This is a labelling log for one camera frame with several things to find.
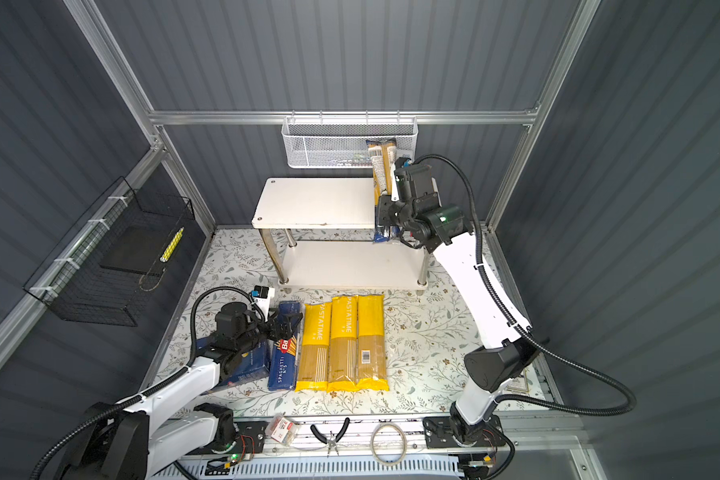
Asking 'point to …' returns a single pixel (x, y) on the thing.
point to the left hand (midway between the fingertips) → (289, 312)
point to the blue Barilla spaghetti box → (282, 372)
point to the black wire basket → (125, 245)
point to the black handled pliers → (331, 440)
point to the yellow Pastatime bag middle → (342, 372)
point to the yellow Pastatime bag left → (315, 348)
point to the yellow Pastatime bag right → (371, 349)
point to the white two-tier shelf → (322, 234)
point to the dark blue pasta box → (252, 364)
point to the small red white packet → (281, 429)
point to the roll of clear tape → (373, 449)
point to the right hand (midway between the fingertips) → (385, 205)
